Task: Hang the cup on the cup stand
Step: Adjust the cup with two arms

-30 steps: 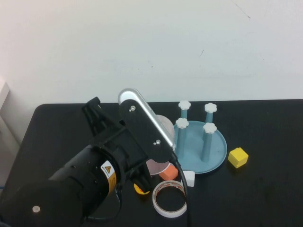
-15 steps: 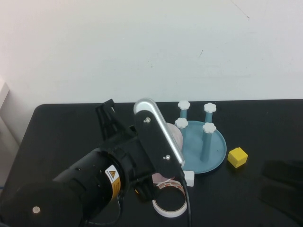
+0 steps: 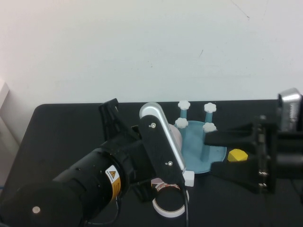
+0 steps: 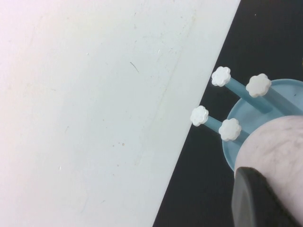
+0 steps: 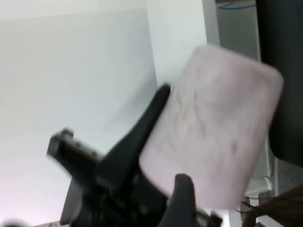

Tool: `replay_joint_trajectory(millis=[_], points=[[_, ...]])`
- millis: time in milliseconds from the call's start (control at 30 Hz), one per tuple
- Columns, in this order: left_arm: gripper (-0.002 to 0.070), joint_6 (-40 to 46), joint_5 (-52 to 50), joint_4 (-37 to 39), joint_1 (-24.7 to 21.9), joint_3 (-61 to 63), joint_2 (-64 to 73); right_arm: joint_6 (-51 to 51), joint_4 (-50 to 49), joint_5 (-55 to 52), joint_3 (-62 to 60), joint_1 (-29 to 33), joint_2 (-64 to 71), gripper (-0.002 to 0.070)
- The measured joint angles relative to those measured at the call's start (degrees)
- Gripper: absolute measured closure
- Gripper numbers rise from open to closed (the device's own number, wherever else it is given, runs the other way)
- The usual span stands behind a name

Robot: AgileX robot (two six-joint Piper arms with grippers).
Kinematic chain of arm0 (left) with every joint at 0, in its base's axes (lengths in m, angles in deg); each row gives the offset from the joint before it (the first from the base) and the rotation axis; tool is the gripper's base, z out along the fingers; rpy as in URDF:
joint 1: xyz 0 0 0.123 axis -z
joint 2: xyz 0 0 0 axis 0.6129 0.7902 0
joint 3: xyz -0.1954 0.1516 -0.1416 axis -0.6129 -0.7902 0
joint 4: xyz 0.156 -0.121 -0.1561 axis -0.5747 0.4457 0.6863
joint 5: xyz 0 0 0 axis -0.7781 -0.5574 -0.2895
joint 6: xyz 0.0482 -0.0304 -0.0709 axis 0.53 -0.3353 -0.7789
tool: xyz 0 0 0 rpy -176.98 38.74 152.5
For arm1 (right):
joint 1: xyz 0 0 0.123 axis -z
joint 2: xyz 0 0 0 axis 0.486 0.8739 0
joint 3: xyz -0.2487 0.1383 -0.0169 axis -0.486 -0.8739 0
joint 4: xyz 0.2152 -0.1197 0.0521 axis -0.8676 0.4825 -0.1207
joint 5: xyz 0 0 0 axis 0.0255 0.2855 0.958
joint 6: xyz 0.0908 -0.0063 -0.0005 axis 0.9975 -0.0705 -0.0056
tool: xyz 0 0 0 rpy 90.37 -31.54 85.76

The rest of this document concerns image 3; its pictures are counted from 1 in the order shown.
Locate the blue cup stand white caps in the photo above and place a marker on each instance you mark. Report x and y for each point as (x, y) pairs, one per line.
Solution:
(193, 146)

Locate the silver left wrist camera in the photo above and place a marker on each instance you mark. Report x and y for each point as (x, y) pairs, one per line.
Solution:
(156, 146)

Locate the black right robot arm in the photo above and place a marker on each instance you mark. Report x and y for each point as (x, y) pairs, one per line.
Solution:
(291, 156)

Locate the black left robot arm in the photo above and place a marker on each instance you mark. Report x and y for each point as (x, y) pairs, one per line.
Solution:
(71, 184)

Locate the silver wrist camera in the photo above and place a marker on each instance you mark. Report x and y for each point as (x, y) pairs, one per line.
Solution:
(290, 106)
(156, 146)

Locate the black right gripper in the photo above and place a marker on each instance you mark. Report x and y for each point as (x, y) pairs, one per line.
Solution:
(267, 153)

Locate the yellow foam cube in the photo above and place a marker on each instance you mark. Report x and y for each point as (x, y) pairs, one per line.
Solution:
(236, 156)

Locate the white foam cube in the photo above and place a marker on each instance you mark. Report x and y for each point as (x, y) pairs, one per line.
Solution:
(190, 178)

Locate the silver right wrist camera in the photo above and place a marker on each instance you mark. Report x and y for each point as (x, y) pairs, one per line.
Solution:
(290, 106)

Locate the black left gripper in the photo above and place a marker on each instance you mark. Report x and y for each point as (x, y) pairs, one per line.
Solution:
(138, 160)

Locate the pink plastic cup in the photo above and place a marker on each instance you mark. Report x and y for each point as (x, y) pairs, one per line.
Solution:
(177, 139)

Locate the white double-sided tape roll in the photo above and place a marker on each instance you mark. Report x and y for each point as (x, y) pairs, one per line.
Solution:
(165, 212)

